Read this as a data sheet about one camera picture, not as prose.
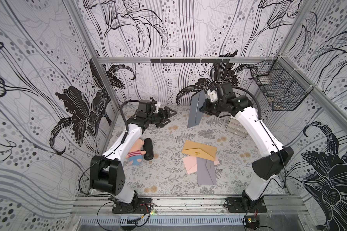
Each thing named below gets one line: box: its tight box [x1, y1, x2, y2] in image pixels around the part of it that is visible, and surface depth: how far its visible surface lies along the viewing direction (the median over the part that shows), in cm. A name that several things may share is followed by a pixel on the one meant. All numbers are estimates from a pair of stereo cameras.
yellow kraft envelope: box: [181, 140, 217, 162], surface depth 93 cm
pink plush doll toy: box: [125, 138, 147, 166], surface depth 88 cm
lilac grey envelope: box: [196, 156, 217, 186], surface depth 86 cm
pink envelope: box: [182, 154, 221, 175], surface depth 89 cm
